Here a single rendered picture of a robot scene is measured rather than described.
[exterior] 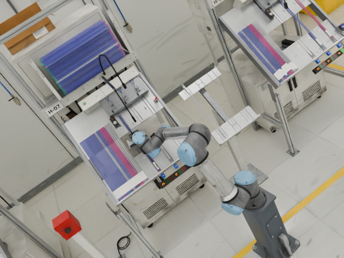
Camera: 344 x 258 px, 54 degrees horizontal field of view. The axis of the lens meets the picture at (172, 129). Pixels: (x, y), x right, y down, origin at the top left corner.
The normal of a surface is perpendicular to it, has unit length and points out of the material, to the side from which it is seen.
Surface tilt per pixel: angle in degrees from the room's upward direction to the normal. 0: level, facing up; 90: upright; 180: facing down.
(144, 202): 90
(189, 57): 90
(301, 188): 0
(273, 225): 90
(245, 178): 7
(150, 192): 90
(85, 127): 43
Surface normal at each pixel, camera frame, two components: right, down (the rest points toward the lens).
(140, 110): -0.01, -0.25
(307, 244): -0.41, -0.72
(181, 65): 0.43, 0.40
